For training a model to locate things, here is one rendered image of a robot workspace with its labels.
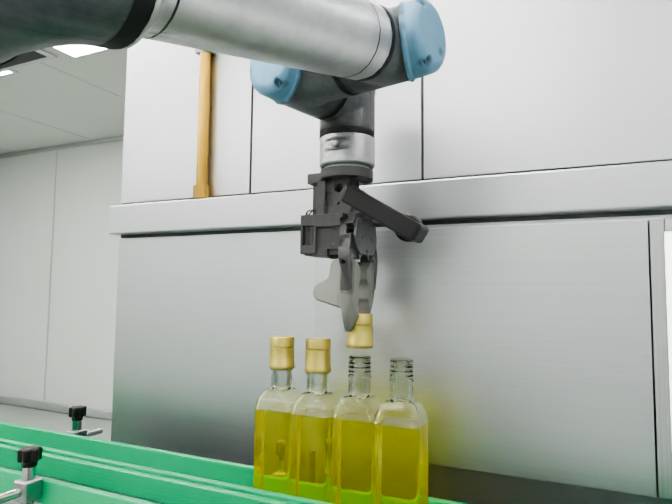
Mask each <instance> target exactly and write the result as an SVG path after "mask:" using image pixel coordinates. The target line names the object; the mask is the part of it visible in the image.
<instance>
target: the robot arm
mask: <svg viewBox="0 0 672 504"><path fill-rule="evenodd" d="M142 38H144V39H149V40H154V41H159V42H164V43H169V44H175V45H180V46H185V47H190V48H195V49H200V50H205V51H210V52H215V53H220V54H225V55H230V56H235V57H240V58H245V59H250V60H251V61H250V70H249V71H250V79H251V82H252V85H253V87H254V88H255V89H256V91H257V92H258V93H260V94H261V95H263V96H265V97H267V98H269V99H271V100H273V101H274V102H275V103H276V104H278V105H285V106H287V107H289V108H292V109H294V110H297V111H299V112H301V113H304V114H306V115H309V116H311V117H314V118H316V119H319V120H320V130H319V134H320V135H319V139H320V152H319V167H320V168H321V173H314V174H308V177H307V184H309V185H311V186H313V209H311V210H308V211H307V212H306V214H305V215H301V230H300V254H304V255H305V256H310V257H317V258H329V259H335V260H333V261H332V263H331V265H330V271H329V276H328V278H327V279H326V280H324V281H322V282H320V283H318V284H316V285H315V286H314V289H313V296H314V298H315V299H316V300H317V301H320V302H323V303H326V304H329V305H332V306H335V307H338V308H341V312H342V319H343V324H344V328H345V331H346V332H350V331H351V330H352V328H353V326H354V324H355V323H356V321H357V319H358V317H359V315H358V313H371V309H372V305H373V300H374V290H375V289H376V278H377V249H376V245H377V237H376V227H375V224H374V222H373V220H375V221H377V222H378V223H380V224H382V225H383V226H385V227H387V228H389V229H390V230H392V231H394V233H395V234H396V236H397V237H398V238H399V239H400V240H402V241H404V242H416V243H422V242H423V240H424V239H425V237H426V235H427V233H428V232H429V228H428V227H427V226H425V225H423V224H422V221H421V220H420V218H419V217H418V216H416V215H414V214H411V213H405V214H404V213H402V212H400V211H399V210H397V209H395V208H393V207H391V206H390V205H388V204H386V203H384V202H383V201H381V200H379V199H377V198H375V197H374V196H372V195H370V194H368V193H367V192H365V191H363V190H361V189H360V188H359V185H365V184H369V183H371V182H373V169H374V167H375V139H374V135H375V94H376V90H377V89H381V88H384V87H388V86H392V85H396V84H399V83H403V82H407V81H410V82H414V81H415V79H418V78H421V77H424V76H427V75H430V74H433V73H435V72H436V71H438V70H439V69H440V67H441V66H442V64H443V62H444V58H445V53H446V40H445V32H444V27H443V24H442V21H441V18H440V16H439V13H438V12H437V10H436V8H435V7H434V6H433V5H432V3H430V2H429V1H428V0H412V1H409V2H404V1H402V2H400V3H399V5H397V6H394V7H390V8H387V7H385V6H383V5H380V4H378V3H376V2H373V1H371V0H0V67H2V66H3V65H5V64H6V63H8V62H10V61H11V60H13V59H14V58H16V57H17V56H18V55H21V54H24V53H28V52H32V51H36V50H40V49H44V48H50V47H58V46H66V45H87V46H94V47H100V48H106V49H112V50H125V49H128V48H130V47H132V46H134V45H135V44H137V43H138V42H139V41H140V40H141V39H142ZM312 210H313V211H312ZM309 211H311V212H313V215H311V212H310V213H309V214H307V213H308V212H309ZM356 259H360V262H359V261H357V260H356ZM358 307H359V309H358Z"/></svg>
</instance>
